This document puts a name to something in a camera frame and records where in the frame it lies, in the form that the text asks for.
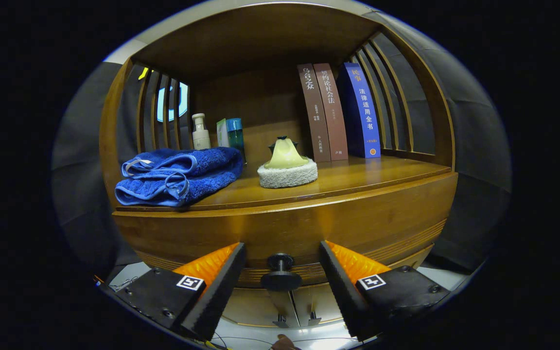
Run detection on folded blue towel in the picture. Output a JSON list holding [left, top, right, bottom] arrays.
[[115, 147, 245, 208]]

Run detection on blue book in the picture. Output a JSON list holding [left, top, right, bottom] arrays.
[[337, 62, 382, 159]]

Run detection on teal capped bottle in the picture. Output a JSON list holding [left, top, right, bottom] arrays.
[[226, 118, 246, 163]]

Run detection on wooden drawer with black knob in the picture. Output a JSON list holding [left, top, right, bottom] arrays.
[[112, 173, 459, 292]]

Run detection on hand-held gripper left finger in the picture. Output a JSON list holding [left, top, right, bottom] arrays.
[[107, 242, 246, 341]]

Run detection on white pump bottle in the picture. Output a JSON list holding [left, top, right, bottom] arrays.
[[192, 113, 211, 150]]

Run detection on blue lidded teacup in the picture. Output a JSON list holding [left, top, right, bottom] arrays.
[[268, 136, 300, 154]]

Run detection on wooden cabinet door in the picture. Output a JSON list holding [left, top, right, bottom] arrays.
[[290, 284, 344, 325], [222, 288, 300, 327]]

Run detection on wooden countertop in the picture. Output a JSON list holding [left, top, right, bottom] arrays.
[[115, 155, 453, 212]]

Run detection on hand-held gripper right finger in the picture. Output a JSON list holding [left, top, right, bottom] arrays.
[[319, 240, 451, 342]]

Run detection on yellow brush with white pad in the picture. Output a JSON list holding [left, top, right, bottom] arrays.
[[257, 136, 318, 189]]

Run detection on wooden cabinet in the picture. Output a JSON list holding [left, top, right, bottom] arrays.
[[98, 2, 459, 329]]

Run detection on reddish brown book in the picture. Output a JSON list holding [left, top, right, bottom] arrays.
[[313, 63, 349, 161]]

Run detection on dark brown book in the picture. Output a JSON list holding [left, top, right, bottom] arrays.
[[297, 63, 332, 163]]

